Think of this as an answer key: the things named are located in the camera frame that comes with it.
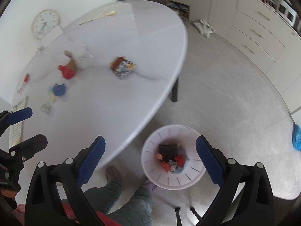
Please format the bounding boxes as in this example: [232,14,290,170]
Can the small green patterned paper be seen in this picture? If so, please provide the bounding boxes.
[40,103,52,114]

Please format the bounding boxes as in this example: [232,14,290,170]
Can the red paper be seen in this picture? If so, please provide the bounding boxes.
[58,65,76,80]

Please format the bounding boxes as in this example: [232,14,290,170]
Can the blue face mask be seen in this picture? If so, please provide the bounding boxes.
[174,153,190,174]

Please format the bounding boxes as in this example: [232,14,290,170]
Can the clear plastic bottle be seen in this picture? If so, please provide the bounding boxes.
[52,40,94,69]

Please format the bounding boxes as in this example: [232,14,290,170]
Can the black white paper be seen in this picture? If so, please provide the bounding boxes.
[168,160,179,173]

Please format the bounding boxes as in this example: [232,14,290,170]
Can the orange paper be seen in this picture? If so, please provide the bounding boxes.
[161,161,172,173]

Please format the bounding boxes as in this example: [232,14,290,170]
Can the small pink paper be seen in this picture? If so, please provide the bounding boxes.
[156,153,163,161]

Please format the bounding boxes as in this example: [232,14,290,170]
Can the yellow blue paper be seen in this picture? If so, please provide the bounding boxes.
[48,86,58,103]

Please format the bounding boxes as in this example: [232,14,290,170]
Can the white trash bin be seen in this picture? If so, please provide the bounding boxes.
[141,124,206,190]

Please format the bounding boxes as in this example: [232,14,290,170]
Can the open textbook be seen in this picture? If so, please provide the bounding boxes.
[9,95,29,147]

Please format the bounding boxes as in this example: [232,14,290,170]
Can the red white small box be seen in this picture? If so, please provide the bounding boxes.
[17,73,30,94]

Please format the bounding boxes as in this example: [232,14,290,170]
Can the operator left leg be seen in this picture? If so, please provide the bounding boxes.
[84,166,123,215]

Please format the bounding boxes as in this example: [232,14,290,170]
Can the operator leg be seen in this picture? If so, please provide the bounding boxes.
[107,179,157,226]
[84,166,123,215]

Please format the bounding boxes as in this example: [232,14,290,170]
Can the grey chair near operator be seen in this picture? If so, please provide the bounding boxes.
[174,206,201,226]

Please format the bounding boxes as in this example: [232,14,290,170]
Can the brown cardboard piece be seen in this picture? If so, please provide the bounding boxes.
[64,50,77,71]

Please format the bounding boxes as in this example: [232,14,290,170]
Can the blue plastic bag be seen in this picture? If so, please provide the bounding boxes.
[292,125,301,151]

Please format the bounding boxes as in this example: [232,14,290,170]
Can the white card stand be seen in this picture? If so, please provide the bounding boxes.
[41,26,64,47]

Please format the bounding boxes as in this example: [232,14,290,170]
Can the operator right leg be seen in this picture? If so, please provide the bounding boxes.
[107,179,157,226]

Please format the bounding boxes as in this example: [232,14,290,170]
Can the brown patterned snack box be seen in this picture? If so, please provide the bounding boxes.
[110,57,137,80]

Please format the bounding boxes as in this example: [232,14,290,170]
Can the cream paper sheets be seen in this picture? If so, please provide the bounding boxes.
[78,3,124,25]

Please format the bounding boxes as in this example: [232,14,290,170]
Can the black table leg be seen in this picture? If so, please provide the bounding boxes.
[171,79,179,103]

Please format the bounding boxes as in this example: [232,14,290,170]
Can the white drawer cabinet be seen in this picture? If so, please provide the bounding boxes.
[228,0,300,81]

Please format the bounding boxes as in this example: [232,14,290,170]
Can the white tote bag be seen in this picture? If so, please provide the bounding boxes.
[192,19,215,38]

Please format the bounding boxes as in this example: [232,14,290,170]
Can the white toaster oven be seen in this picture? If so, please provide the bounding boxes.
[277,0,300,31]

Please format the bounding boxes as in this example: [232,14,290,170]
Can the shoe shelf niche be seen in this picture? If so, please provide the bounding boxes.
[167,0,190,21]

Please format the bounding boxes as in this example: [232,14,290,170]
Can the white wall clock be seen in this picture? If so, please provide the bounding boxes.
[31,9,60,40]

